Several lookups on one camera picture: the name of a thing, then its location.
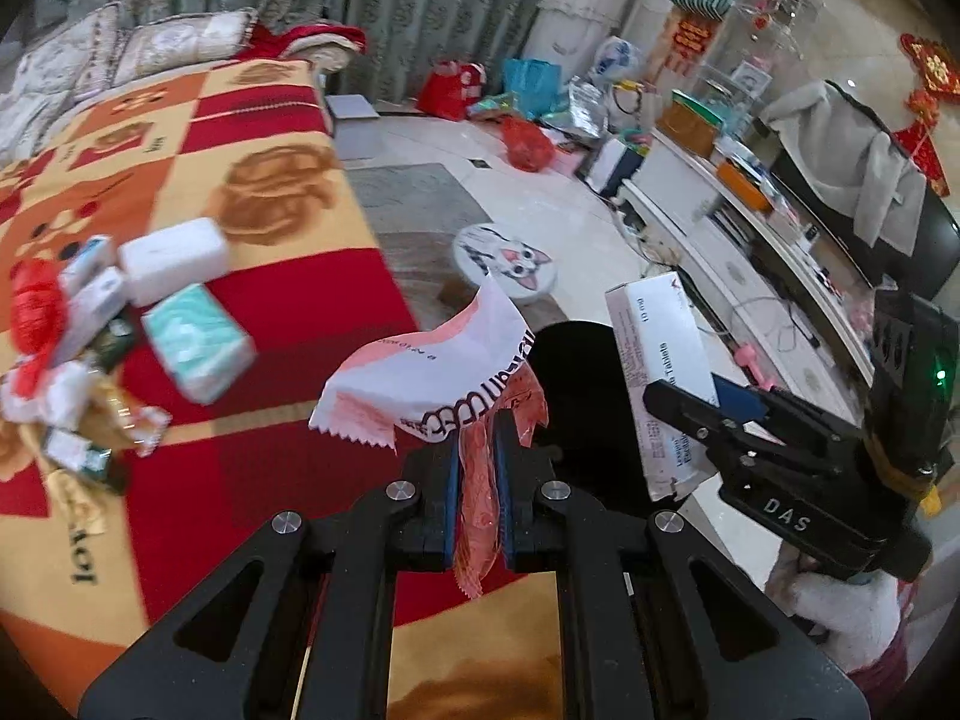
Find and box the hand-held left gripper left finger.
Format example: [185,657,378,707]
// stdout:
[77,431,460,720]

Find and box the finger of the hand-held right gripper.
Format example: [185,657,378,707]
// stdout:
[642,379,850,477]
[711,375,865,460]

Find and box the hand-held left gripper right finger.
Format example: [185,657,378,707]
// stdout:
[491,409,871,720]

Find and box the white medicine box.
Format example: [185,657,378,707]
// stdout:
[604,272,721,502]

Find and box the black trash bin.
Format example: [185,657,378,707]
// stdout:
[525,321,676,520]

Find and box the white pink snack wrapper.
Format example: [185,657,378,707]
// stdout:
[309,274,550,601]

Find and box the white blue carton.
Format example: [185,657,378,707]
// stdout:
[52,268,128,365]

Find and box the pink dumbbell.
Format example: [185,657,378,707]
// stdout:
[739,345,777,391]

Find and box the white tv stand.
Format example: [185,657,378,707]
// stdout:
[619,127,878,421]

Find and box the red yellow printed blanket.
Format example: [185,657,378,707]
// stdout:
[0,56,563,720]

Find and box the orange box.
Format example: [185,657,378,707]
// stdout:
[716,161,773,211]

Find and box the black television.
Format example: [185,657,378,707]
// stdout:
[772,82,960,293]

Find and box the cat print stool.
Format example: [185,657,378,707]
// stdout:
[452,223,557,306]

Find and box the white navy box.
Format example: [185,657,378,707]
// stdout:
[581,139,646,196]

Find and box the brown cardboard box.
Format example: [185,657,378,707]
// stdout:
[658,101,717,158]

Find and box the grey cloth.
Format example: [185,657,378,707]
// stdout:
[761,79,927,245]

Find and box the teal tissue pack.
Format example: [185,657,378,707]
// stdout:
[141,283,257,404]

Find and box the grey rug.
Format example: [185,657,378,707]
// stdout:
[341,163,571,331]

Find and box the red plastic floor bag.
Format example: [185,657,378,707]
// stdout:
[501,116,556,172]

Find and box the silver foil bag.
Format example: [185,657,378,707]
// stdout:
[566,79,608,137]

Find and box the orange snack wrapper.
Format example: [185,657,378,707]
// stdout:
[90,375,172,458]

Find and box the white blue plastic bag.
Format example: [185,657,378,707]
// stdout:
[595,36,642,83]

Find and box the red hanging ornament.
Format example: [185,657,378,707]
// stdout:
[664,11,713,76]

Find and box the clear acrylic shelf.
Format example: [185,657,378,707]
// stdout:
[690,0,818,121]

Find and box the blue shopping bag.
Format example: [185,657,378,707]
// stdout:
[501,58,562,117]

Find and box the white foam block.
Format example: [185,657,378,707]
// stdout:
[118,217,230,308]

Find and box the dark green packet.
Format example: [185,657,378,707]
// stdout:
[90,319,140,372]

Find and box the small green white packet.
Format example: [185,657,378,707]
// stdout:
[41,426,128,496]

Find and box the red gift bag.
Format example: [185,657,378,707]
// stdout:
[416,60,488,121]

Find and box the crumpled white wrapper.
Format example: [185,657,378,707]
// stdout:
[0,360,95,428]

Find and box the flat grey box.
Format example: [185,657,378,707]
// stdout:
[326,94,380,123]

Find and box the white lace cover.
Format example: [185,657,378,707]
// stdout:
[536,0,653,80]

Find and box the small white blue box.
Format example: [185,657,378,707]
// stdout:
[58,235,115,297]

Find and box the green patterned curtain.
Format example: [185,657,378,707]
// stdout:
[45,0,571,102]

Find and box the folded red blanket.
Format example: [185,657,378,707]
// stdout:
[240,21,368,76]

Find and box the embroidered white pillow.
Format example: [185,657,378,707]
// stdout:
[112,7,260,87]
[0,1,125,158]

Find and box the red wall ornament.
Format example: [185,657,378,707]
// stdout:
[898,34,960,196]

